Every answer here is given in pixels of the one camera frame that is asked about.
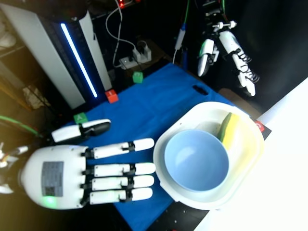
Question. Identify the white plastic drain basin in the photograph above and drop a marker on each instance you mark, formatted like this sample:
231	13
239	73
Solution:
240	168

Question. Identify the white power strip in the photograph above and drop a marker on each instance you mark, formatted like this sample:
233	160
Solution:
127	63

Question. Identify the plain green cube block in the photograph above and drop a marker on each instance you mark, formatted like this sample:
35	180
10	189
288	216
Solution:
137	77

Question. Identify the blue table mat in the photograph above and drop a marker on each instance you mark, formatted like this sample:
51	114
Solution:
144	108

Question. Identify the black device red lights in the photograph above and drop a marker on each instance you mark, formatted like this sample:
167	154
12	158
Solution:
122	3

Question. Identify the white tower blue light strip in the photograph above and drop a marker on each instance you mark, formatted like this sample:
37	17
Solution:
43	53

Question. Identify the green letter A block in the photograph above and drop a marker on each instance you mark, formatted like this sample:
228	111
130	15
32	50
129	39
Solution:
80	118

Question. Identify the yellow sponge green scouring side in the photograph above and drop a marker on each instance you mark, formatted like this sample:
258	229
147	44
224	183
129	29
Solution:
232	130

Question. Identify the red letter G block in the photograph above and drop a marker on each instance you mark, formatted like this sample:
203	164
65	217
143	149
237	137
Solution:
260	126

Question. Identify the light blue bowl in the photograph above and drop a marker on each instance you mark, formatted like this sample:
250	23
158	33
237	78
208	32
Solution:
192	163

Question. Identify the white adapter with blue plug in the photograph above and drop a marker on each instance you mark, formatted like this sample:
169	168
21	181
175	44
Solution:
180	39

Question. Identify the red cube block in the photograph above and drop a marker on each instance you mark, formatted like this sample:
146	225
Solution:
111	97

